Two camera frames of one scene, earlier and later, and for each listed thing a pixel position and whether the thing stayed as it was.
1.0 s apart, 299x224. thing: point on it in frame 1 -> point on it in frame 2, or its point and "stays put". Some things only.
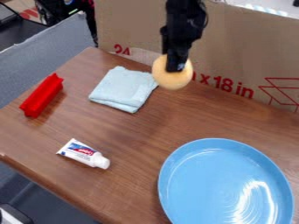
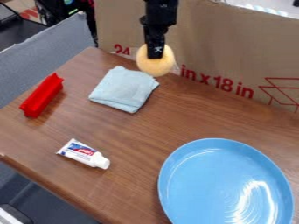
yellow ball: x=173 y=80 -> x=155 y=67
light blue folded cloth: x=125 y=89 stays put
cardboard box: x=245 y=52 stays put
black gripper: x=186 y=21 -> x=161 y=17
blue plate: x=226 y=181 stays put
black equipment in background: x=55 y=10 stays put
